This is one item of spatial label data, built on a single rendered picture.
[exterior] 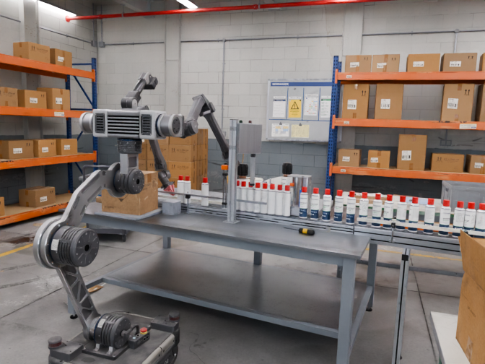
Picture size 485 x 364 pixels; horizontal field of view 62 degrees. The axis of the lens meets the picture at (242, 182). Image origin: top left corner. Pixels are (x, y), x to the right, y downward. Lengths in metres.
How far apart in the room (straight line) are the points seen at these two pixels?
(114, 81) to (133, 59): 0.60
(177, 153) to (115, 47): 3.20
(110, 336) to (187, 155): 4.14
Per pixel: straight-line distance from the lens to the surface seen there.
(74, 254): 1.96
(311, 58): 7.14
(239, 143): 2.57
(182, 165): 6.17
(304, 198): 2.62
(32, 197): 6.64
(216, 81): 7.55
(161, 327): 2.60
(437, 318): 1.73
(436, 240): 2.53
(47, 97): 6.84
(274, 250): 2.32
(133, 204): 2.79
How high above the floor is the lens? 1.46
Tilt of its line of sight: 8 degrees down
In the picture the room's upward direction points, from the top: 2 degrees clockwise
